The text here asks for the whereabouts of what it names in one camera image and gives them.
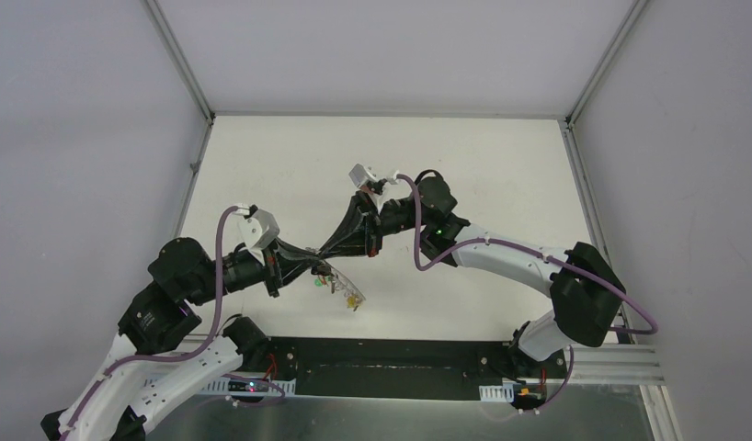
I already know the large keyring with keys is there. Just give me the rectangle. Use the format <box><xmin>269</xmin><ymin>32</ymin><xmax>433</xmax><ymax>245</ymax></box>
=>
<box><xmin>315</xmin><ymin>261</ymin><xmax>366</xmax><ymax>311</ymax></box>

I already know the controller board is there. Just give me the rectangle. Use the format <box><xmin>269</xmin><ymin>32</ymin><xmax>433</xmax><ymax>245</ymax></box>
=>
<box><xmin>228</xmin><ymin>378</ymin><xmax>270</xmax><ymax>393</ymax></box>
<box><xmin>512</xmin><ymin>385</ymin><xmax>546</xmax><ymax>411</ymax></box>

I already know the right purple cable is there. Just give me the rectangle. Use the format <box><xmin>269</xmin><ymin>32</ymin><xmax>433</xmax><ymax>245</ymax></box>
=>
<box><xmin>395</xmin><ymin>174</ymin><xmax>660</xmax><ymax>415</ymax></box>

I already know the right controller board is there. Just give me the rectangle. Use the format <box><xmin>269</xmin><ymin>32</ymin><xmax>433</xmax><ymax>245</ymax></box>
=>
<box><xmin>512</xmin><ymin>385</ymin><xmax>546</xmax><ymax>411</ymax></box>

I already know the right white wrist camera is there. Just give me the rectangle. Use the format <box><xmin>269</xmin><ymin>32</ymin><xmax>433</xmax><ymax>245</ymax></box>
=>
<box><xmin>348</xmin><ymin>164</ymin><xmax>398</xmax><ymax>196</ymax></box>

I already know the aluminium frame rail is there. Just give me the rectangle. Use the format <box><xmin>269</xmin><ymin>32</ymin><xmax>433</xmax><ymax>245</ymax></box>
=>
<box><xmin>115</xmin><ymin>333</ymin><xmax>665</xmax><ymax>387</ymax></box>

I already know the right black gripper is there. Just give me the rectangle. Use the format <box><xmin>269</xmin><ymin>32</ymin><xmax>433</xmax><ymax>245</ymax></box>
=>
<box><xmin>319</xmin><ymin>190</ymin><xmax>429</xmax><ymax>259</ymax></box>

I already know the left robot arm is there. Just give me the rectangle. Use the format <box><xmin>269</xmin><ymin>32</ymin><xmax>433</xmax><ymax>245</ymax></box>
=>
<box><xmin>40</xmin><ymin>238</ymin><xmax>331</xmax><ymax>440</ymax></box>

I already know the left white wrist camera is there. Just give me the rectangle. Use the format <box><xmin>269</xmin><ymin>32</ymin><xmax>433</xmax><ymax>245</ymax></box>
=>
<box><xmin>235</xmin><ymin>205</ymin><xmax>280</xmax><ymax>251</ymax></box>

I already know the left controller board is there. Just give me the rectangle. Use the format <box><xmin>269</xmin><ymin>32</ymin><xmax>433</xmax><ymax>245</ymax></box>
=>
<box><xmin>228</xmin><ymin>378</ymin><xmax>270</xmax><ymax>393</ymax></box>

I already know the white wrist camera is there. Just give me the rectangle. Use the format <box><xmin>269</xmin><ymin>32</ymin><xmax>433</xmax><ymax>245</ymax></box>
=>
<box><xmin>235</xmin><ymin>205</ymin><xmax>280</xmax><ymax>251</ymax></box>
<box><xmin>348</xmin><ymin>164</ymin><xmax>398</xmax><ymax>196</ymax></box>

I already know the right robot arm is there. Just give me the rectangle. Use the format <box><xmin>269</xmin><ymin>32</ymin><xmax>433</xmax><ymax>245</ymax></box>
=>
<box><xmin>320</xmin><ymin>164</ymin><xmax>624</xmax><ymax>377</ymax></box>

